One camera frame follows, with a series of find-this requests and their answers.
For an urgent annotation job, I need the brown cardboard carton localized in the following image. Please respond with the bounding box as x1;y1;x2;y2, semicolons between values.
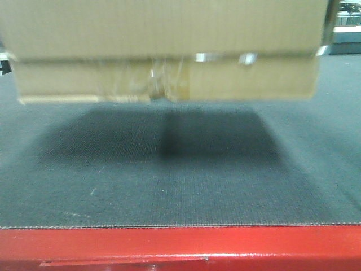
1;1;329;103

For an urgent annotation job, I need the dark conveyor belt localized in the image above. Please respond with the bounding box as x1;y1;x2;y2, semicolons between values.
1;55;360;229

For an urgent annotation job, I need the red conveyor frame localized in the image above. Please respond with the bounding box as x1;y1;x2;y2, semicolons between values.
1;225;360;270

